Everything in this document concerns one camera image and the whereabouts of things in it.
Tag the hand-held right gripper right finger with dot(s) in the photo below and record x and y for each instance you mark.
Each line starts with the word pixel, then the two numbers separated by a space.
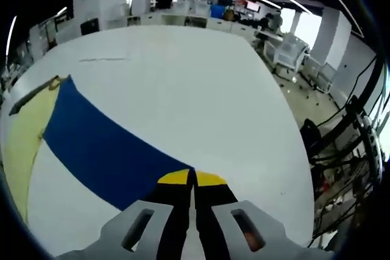
pixel 213 211

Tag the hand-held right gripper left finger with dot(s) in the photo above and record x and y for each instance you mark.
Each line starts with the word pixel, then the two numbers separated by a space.
pixel 173 211

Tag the yellow black blue garment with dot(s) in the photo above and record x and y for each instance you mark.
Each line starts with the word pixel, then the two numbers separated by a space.
pixel 91 138

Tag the black bag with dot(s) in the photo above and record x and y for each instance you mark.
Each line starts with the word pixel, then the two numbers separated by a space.
pixel 310 135

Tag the white socket panel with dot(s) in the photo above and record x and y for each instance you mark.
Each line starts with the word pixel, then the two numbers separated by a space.
pixel 103 58

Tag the grey power strip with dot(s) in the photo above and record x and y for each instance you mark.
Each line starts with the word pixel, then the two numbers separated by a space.
pixel 373 147

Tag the black stand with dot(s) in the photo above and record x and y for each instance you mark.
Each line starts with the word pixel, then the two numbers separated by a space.
pixel 353 104

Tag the group of white office chairs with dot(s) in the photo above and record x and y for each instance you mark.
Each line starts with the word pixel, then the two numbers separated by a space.
pixel 289 50

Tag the white cabinet row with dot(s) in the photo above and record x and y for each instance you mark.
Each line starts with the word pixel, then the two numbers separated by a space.
pixel 219 24

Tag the blue barrel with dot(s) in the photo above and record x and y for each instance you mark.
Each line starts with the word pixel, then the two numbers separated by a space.
pixel 217 11

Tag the black bin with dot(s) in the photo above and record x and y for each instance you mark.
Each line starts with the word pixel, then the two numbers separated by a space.
pixel 89 27

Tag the white tall box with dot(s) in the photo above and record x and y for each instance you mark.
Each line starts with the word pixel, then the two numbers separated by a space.
pixel 140 5

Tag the white window pillar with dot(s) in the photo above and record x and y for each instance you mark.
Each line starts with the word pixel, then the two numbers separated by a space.
pixel 330 34

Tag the white locker cabinet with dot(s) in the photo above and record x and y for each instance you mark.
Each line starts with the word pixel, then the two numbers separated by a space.
pixel 39 39

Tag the short ceiling light strip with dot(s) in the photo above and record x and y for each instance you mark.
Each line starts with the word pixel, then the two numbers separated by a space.
pixel 11 36

